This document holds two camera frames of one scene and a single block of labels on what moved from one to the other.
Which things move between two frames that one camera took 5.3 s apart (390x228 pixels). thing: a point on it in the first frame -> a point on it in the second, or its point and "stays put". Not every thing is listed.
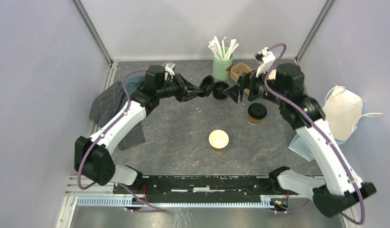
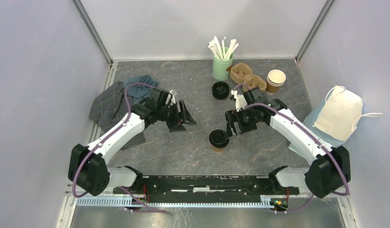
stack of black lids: x=218 y=90 stays put
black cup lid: x=207 y=85 -> x=217 y=138
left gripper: x=184 y=85 -> x=173 y=126
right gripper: x=249 y=80 -> x=233 y=116
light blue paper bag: x=342 y=112 stays put
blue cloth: x=132 y=82 stays put
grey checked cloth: x=106 y=102 stays put
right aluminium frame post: x=314 y=30 stays put
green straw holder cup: x=219 y=68 stays put
